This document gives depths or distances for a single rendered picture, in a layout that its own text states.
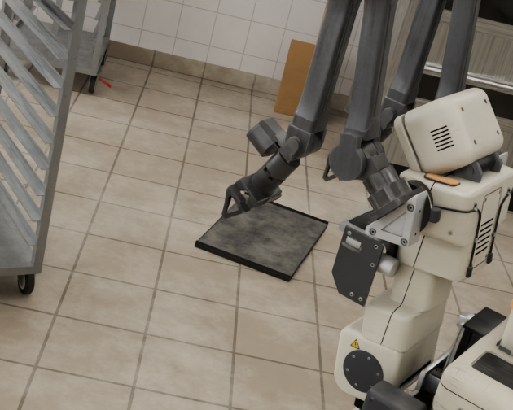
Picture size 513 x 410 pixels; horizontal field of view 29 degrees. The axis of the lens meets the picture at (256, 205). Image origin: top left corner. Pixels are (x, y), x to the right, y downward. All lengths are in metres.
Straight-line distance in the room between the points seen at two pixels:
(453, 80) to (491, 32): 2.45
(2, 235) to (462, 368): 1.88
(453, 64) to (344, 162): 0.48
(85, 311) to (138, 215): 0.79
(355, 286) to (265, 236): 1.91
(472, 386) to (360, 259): 0.39
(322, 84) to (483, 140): 0.36
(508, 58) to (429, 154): 2.84
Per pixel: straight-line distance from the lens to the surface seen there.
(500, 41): 4.87
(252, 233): 4.10
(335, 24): 2.01
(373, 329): 2.27
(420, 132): 2.10
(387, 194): 1.99
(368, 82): 1.99
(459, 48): 2.37
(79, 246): 3.76
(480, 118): 2.16
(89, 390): 3.04
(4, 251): 3.36
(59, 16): 3.07
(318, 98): 2.05
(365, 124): 2.00
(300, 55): 5.56
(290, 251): 4.05
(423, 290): 2.23
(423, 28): 2.40
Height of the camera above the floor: 1.81
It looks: 24 degrees down
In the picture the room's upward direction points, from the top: 15 degrees clockwise
